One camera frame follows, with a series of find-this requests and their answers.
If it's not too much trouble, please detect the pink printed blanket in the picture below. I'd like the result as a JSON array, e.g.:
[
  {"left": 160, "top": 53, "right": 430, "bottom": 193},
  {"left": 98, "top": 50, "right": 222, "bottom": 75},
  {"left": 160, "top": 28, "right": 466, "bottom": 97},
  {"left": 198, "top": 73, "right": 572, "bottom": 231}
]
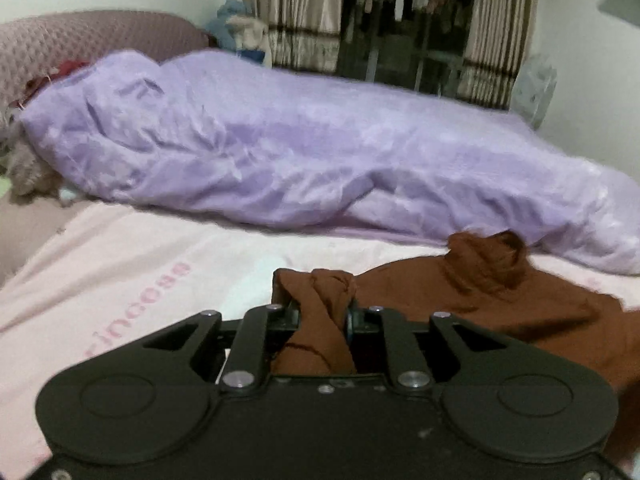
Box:
[{"left": 0, "top": 200, "right": 640, "bottom": 480}]

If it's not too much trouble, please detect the striped beige curtain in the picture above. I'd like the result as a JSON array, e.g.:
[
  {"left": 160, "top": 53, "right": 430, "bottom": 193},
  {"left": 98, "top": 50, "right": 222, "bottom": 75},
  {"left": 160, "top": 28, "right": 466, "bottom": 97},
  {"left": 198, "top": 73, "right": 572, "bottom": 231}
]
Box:
[
  {"left": 457, "top": 0, "right": 538, "bottom": 111},
  {"left": 241, "top": 0, "right": 346, "bottom": 73}
]

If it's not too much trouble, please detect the brown furry plush toy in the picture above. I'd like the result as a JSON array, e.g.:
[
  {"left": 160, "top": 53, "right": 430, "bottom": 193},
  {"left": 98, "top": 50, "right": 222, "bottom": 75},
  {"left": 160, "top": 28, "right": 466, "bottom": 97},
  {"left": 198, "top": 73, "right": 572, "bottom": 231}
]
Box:
[{"left": 5, "top": 132, "right": 61, "bottom": 203}]

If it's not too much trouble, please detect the red cloth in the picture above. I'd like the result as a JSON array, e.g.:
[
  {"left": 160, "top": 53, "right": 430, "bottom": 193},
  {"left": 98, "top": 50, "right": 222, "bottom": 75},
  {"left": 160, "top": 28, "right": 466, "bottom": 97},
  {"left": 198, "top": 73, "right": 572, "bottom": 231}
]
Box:
[{"left": 22, "top": 59, "right": 93, "bottom": 98}]

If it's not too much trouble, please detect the dark balcony window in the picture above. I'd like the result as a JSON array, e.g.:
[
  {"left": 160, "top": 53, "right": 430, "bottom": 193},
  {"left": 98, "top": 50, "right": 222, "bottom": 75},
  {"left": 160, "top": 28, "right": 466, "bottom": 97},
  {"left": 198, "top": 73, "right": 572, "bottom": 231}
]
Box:
[{"left": 337, "top": 0, "right": 481, "bottom": 96}]

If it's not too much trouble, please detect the brown jacket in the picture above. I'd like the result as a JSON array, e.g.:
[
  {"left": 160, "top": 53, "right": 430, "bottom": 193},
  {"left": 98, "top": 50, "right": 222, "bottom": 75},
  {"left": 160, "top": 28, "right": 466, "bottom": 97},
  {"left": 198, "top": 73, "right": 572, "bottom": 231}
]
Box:
[{"left": 272, "top": 230, "right": 640, "bottom": 466}]

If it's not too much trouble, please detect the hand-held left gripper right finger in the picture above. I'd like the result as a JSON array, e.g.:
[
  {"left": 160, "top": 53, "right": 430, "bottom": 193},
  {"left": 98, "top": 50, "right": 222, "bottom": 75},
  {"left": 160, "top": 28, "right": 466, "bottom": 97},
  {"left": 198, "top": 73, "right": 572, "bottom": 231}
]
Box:
[{"left": 345, "top": 306, "right": 506, "bottom": 392}]

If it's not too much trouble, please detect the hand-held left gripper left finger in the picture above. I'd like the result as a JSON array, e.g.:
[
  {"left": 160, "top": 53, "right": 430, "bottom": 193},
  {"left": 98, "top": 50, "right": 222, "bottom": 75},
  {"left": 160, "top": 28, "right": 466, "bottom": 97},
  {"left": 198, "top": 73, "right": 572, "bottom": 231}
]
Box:
[{"left": 142, "top": 300, "right": 301, "bottom": 392}]

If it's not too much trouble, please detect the purple duvet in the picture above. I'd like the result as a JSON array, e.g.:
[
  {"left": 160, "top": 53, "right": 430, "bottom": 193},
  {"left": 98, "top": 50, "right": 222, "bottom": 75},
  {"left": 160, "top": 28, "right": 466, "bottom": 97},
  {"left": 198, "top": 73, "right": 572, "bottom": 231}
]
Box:
[{"left": 20, "top": 49, "right": 640, "bottom": 277}]

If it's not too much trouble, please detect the pink padded headboard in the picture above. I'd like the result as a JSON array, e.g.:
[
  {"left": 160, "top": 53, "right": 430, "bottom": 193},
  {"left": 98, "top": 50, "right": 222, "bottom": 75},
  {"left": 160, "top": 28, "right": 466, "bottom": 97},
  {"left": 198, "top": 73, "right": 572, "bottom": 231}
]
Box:
[{"left": 0, "top": 9, "right": 211, "bottom": 121}]

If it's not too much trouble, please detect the covered standing fan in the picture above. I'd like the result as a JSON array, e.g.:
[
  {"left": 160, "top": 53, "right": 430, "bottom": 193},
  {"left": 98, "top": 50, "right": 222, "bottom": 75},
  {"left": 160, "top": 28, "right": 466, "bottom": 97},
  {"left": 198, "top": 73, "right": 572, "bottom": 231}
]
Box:
[{"left": 510, "top": 54, "right": 559, "bottom": 131}]

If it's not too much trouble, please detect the blue plush toy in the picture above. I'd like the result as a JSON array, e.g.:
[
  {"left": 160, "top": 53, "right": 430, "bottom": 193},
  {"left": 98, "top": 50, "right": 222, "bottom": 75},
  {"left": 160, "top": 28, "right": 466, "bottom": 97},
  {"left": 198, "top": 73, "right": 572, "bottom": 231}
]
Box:
[{"left": 205, "top": 0, "right": 253, "bottom": 51}]

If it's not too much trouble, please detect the white bag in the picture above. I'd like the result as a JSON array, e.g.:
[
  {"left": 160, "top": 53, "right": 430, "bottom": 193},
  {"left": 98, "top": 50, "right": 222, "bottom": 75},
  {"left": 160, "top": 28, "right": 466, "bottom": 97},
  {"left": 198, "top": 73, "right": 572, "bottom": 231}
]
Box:
[{"left": 227, "top": 15, "right": 273, "bottom": 68}]

